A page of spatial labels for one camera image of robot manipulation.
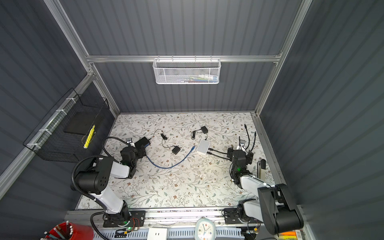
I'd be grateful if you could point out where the white network switch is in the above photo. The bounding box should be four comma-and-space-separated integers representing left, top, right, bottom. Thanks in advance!
197, 140, 211, 155

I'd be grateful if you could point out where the small black power adapter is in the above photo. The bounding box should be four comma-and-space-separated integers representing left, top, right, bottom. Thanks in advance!
191, 126, 209, 140

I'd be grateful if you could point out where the blue ethernet cable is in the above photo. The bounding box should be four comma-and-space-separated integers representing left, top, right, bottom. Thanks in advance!
144, 145, 196, 170

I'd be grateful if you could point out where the large black power adapter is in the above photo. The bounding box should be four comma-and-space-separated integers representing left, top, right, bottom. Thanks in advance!
149, 129, 181, 155

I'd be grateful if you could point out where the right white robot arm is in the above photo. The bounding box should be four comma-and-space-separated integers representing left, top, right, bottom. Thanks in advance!
226, 147, 304, 235

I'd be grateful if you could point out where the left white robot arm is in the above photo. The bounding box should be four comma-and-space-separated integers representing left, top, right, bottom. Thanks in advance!
71, 137, 150, 218

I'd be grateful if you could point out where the grey remote-like device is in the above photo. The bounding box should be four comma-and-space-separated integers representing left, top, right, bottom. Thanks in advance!
257, 159, 267, 182

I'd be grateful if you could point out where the yellow striped item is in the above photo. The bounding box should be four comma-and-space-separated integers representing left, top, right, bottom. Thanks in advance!
83, 125, 96, 149

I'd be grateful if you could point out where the black box in basket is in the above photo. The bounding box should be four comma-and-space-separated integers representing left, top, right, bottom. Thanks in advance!
64, 112, 101, 136

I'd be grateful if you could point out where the white desk clock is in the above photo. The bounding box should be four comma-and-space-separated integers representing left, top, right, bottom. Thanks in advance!
194, 218, 216, 240

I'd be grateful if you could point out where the white power socket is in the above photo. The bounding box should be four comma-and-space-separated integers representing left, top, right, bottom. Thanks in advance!
147, 228, 168, 240

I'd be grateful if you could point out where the red pen cup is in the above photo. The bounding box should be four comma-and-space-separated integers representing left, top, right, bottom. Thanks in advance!
41, 221, 94, 240

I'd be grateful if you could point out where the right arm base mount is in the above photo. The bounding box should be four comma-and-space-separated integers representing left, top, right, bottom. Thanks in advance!
221, 208, 262, 225

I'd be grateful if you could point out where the black wire basket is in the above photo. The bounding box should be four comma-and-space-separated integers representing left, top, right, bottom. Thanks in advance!
23, 89, 111, 163

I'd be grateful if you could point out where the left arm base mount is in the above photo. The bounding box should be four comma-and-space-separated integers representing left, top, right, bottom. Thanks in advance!
103, 211, 146, 228

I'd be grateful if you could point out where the white wire mesh basket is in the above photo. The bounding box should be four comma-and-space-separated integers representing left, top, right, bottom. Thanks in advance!
153, 58, 222, 85

